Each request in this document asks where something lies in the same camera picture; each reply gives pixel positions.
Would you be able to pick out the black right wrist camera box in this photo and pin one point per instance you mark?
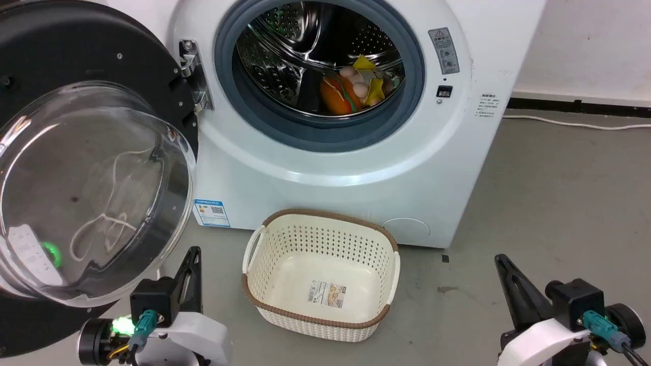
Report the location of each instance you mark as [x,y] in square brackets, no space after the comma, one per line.
[577,302]

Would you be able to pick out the black door latch slot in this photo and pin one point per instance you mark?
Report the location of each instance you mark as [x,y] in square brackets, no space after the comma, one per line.
[444,91]

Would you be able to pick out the black round left gripper motor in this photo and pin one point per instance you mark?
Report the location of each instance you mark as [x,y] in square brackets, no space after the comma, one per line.
[94,341]

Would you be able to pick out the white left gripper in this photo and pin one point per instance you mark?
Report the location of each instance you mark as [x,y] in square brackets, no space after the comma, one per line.
[198,338]

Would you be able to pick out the black washer door clear dome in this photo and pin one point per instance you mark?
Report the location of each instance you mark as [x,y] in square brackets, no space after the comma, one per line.
[76,46]

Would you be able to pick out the cream laundry basket brown rim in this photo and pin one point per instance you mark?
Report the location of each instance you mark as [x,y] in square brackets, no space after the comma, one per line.
[325,264]

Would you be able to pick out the black round right gripper motor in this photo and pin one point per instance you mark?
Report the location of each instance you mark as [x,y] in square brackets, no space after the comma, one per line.
[628,323]

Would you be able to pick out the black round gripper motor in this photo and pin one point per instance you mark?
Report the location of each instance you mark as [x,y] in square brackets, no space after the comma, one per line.
[94,341]
[628,323]

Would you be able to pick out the round white filter cover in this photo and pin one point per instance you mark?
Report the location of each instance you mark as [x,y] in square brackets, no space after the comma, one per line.
[406,231]

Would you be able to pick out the grey warning sticker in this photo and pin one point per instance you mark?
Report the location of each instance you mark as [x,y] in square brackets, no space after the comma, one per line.
[444,51]

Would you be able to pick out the metal door hinge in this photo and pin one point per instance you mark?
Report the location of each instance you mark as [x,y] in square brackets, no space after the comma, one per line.
[191,61]

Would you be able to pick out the blue white energy label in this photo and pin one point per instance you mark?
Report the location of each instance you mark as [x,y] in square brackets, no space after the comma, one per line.
[211,213]

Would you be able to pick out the stainless steel washer drum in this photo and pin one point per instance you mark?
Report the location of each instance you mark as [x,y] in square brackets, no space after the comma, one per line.
[285,51]

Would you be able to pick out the white front-load washing machine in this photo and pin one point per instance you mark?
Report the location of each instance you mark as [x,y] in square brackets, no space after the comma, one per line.
[330,193]

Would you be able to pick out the black baseboard strip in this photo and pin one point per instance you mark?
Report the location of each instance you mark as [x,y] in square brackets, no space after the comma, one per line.
[585,108]

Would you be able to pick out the orange hamburger plush toy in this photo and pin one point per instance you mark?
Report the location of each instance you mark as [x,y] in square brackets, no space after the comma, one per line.
[338,97]

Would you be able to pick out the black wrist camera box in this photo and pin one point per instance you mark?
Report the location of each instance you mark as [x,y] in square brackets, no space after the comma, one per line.
[152,300]
[577,302]

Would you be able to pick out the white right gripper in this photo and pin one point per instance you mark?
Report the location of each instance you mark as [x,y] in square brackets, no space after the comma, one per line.
[544,343]

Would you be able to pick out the paper label sticker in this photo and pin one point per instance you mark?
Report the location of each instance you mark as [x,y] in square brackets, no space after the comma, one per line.
[326,294]

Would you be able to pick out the yellow and beige plush doll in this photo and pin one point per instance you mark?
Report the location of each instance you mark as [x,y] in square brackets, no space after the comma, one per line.
[375,90]

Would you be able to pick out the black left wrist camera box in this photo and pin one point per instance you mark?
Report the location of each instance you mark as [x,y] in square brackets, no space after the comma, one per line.
[152,300]

